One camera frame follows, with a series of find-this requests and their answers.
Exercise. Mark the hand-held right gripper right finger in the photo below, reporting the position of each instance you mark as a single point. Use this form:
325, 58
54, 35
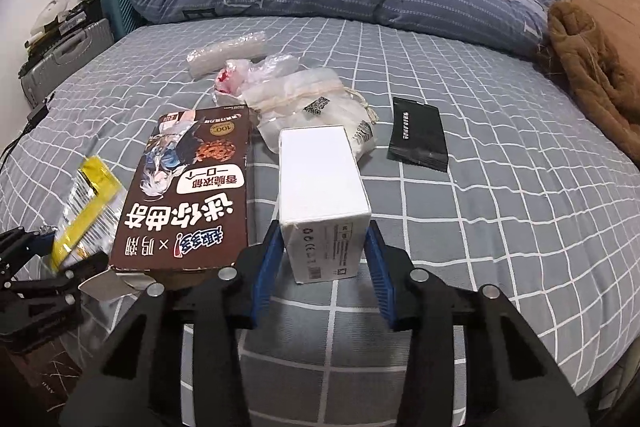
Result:
380, 277

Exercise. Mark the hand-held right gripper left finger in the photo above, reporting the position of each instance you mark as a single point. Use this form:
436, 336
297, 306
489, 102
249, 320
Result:
262, 272

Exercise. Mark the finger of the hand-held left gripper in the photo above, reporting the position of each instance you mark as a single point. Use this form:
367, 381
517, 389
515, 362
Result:
65, 277
30, 242

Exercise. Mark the yellow snack packet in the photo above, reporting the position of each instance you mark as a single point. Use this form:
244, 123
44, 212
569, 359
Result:
95, 187

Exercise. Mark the brown cookie box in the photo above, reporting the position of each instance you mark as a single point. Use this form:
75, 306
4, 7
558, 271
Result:
190, 207

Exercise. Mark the white cardboard box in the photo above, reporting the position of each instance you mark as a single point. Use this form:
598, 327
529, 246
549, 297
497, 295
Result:
320, 177

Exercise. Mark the black foil packet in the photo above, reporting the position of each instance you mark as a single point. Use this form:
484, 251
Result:
417, 132

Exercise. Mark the bubble wrap roll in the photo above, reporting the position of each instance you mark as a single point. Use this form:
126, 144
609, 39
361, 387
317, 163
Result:
225, 54

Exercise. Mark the person's left patterned pants leg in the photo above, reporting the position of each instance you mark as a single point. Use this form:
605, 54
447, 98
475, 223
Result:
35, 372

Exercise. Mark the black power adapter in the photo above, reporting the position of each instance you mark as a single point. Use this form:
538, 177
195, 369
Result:
39, 112

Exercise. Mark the bed with grey checked sheet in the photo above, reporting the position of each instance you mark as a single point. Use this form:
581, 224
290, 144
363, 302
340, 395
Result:
500, 207

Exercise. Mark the white plastic bag with barcode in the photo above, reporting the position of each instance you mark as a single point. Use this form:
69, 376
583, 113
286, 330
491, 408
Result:
350, 122

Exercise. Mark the grey suitcase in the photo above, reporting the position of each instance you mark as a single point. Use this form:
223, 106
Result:
65, 52

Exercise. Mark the clear plastic bag red print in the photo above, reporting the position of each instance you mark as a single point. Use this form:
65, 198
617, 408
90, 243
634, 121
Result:
235, 77

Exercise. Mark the white object on suitcase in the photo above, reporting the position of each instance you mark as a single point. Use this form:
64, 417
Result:
50, 9

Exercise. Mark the teal suitcase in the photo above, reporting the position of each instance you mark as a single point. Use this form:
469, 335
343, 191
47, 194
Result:
117, 12

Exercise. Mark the brown fleece garment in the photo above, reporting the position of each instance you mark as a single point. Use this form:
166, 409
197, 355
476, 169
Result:
595, 57

